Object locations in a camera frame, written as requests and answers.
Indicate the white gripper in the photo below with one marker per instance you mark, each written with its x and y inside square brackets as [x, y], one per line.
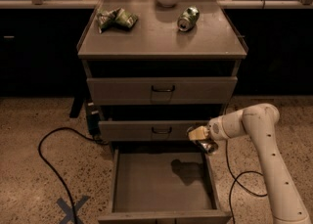
[215, 129]

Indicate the silver redbull can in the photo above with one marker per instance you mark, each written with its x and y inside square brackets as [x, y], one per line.
[208, 146]

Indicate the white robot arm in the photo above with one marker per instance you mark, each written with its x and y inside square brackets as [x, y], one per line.
[258, 123]

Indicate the grey bottom drawer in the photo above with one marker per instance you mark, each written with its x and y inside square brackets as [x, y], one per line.
[163, 188]

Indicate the grey drawer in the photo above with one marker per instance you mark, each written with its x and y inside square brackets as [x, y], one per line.
[161, 90]
[163, 188]
[150, 130]

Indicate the grey drawer cabinet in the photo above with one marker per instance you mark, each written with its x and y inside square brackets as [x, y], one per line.
[155, 47]

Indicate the grey middle drawer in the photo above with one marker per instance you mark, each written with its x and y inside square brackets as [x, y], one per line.
[150, 130]

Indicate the grey top drawer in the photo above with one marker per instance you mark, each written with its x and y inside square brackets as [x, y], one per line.
[161, 90]

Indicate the green soda can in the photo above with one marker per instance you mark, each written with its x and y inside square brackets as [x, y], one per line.
[188, 19]

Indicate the black power box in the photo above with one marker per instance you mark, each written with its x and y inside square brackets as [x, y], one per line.
[92, 118]

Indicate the green chip bag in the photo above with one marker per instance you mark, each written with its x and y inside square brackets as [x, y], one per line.
[119, 18]

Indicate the blue tape cross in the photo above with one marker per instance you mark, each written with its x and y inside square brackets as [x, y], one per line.
[71, 212]

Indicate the dark counter with cabinets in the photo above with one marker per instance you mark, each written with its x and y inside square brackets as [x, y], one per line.
[39, 51]

